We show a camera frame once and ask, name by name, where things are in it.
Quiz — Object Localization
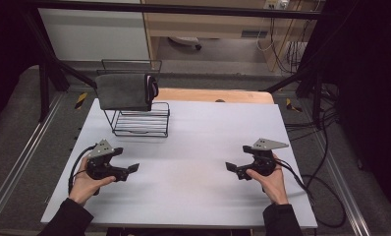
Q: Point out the white foam board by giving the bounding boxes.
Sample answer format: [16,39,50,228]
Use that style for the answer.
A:
[40,97,319,229]

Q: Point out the hanging cable bundle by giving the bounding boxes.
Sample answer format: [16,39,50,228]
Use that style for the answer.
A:
[255,16,315,75]

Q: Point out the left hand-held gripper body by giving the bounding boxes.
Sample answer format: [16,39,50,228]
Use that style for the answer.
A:
[84,139,131,183]

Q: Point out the wooden desk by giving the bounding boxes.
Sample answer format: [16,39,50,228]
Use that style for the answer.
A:
[140,0,325,73]

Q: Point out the person's right hand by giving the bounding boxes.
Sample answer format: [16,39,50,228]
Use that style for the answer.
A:
[246,153,290,207]

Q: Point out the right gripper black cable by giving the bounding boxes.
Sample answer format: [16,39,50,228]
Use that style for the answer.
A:
[275,158,347,229]

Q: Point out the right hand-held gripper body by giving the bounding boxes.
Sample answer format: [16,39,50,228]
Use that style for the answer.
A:
[237,138,290,181]

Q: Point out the white chair base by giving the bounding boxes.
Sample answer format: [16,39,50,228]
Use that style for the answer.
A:
[168,35,203,51]

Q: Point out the black floor cables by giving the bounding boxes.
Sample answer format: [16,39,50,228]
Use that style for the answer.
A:
[283,82,341,143]

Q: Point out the white cabinet panel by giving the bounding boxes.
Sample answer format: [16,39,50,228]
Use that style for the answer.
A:
[36,0,151,62]

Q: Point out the aluminium rail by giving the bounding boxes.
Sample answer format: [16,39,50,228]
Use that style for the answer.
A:
[0,94,66,217]
[309,131,372,236]

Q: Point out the black wire rack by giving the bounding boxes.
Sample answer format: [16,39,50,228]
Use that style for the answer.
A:
[95,58,171,138]

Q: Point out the person's left hand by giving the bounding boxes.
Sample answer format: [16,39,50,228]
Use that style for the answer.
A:
[68,155,117,207]

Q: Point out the black frame post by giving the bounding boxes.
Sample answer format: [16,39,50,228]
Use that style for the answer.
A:
[263,63,326,130]
[20,6,99,123]

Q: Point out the white power strip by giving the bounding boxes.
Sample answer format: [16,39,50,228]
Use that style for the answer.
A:
[263,0,290,10]

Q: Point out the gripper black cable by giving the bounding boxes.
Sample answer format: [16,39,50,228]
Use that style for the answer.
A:
[275,158,347,229]
[67,144,98,197]

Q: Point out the yellow black tape marker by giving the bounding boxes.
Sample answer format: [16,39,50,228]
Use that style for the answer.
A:
[285,97,304,113]
[74,91,88,110]

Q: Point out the black frame crossbar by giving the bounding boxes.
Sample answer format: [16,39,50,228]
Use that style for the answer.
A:
[20,0,325,21]

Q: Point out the black curtain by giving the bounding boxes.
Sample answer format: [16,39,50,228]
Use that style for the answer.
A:
[0,0,42,132]
[314,0,391,214]

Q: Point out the dark grey towel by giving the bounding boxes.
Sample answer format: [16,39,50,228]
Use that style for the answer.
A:
[94,72,160,112]

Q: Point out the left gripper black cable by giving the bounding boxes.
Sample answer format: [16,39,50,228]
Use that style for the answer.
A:
[67,144,98,197]

